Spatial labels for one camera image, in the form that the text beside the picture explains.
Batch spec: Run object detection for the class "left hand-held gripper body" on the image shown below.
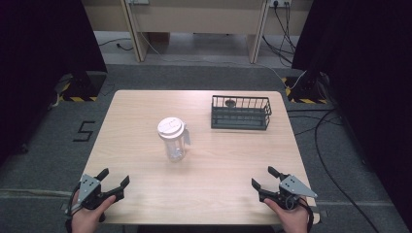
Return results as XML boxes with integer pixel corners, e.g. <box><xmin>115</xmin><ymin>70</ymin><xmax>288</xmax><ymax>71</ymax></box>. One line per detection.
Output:
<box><xmin>73</xmin><ymin>174</ymin><xmax>126</xmax><ymax>211</ymax></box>

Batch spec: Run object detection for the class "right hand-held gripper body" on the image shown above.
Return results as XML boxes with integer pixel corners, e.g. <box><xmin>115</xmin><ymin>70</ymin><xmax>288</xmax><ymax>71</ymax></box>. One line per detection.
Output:
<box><xmin>257</xmin><ymin>174</ymin><xmax>319</xmax><ymax>212</ymax></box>

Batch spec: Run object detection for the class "person's right hand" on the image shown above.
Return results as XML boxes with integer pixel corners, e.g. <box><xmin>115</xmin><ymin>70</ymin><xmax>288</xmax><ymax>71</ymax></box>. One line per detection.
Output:
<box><xmin>263</xmin><ymin>197</ymin><xmax>311</xmax><ymax>233</ymax></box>

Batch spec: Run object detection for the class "person's left hand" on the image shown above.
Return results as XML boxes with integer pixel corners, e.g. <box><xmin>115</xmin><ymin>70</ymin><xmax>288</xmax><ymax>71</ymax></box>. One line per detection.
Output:
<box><xmin>70</xmin><ymin>189</ymin><xmax>118</xmax><ymax>233</ymax></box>

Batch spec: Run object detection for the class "clear bottle with white lid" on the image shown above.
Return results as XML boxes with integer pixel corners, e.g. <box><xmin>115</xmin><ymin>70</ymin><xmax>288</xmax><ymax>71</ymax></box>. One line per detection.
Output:
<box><xmin>156</xmin><ymin>116</ymin><xmax>192</xmax><ymax>163</ymax></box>

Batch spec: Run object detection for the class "black stand base hazard tape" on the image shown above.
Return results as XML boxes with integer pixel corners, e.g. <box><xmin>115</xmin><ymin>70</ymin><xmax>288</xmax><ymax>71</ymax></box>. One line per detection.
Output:
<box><xmin>281</xmin><ymin>71</ymin><xmax>328</xmax><ymax>105</ymax></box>
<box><xmin>55</xmin><ymin>71</ymin><xmax>108</xmax><ymax>103</ymax></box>

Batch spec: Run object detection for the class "black curtain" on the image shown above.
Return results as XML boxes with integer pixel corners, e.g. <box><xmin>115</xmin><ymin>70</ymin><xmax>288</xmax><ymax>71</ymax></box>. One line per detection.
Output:
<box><xmin>0</xmin><ymin>0</ymin><xmax>108</xmax><ymax>164</ymax></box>
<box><xmin>291</xmin><ymin>0</ymin><xmax>412</xmax><ymax>224</ymax></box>

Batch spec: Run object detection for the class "beige wooden desk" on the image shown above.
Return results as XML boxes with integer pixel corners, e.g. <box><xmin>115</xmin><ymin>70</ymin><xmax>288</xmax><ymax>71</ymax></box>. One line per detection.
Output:
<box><xmin>81</xmin><ymin>0</ymin><xmax>314</xmax><ymax>64</ymax></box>

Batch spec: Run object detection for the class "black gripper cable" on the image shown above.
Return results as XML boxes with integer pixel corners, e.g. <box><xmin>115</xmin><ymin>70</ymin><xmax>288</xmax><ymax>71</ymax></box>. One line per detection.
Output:
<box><xmin>297</xmin><ymin>196</ymin><xmax>315</xmax><ymax>233</ymax></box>
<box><xmin>64</xmin><ymin>183</ymin><xmax>82</xmax><ymax>233</ymax></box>

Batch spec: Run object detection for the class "long black floor cable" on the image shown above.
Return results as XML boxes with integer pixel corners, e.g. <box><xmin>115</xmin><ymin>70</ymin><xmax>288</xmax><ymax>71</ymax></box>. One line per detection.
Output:
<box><xmin>286</xmin><ymin>108</ymin><xmax>381</xmax><ymax>233</ymax></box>

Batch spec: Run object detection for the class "dark wire basket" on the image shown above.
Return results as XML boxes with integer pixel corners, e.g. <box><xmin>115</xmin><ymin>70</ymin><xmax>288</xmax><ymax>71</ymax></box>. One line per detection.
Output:
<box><xmin>210</xmin><ymin>94</ymin><xmax>273</xmax><ymax>131</ymax></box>

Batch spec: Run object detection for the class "short black floor cable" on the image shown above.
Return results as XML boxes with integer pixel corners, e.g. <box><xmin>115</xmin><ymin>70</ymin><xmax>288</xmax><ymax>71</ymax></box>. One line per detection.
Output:
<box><xmin>97</xmin><ymin>38</ymin><xmax>134</xmax><ymax>52</ymax></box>

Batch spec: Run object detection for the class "bundle of black cables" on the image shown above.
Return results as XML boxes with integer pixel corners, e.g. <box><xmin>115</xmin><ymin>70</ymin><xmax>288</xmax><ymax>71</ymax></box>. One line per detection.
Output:
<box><xmin>261</xmin><ymin>2</ymin><xmax>297</xmax><ymax>67</ymax></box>

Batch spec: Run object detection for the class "white wall socket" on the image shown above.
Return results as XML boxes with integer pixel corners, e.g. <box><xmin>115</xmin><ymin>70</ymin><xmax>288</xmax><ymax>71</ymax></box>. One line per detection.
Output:
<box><xmin>268</xmin><ymin>0</ymin><xmax>292</xmax><ymax>9</ymax></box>

